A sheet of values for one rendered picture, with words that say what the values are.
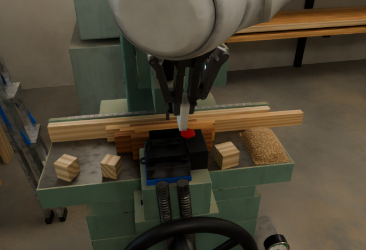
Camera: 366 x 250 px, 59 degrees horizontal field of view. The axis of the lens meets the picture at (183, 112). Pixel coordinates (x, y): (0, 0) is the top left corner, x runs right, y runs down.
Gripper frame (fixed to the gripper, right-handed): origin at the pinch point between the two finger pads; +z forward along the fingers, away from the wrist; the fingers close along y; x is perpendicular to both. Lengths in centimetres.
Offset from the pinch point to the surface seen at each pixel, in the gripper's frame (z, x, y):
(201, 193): 15.4, 8.3, -3.2
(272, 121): 22.1, -14.5, -29.6
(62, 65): 149, -218, 64
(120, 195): 25.5, 0.2, 13.2
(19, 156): 84, -62, 60
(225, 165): 19.6, -0.5, -11.5
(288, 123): 23.0, -14.0, -34.8
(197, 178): 13.1, 6.2, -2.7
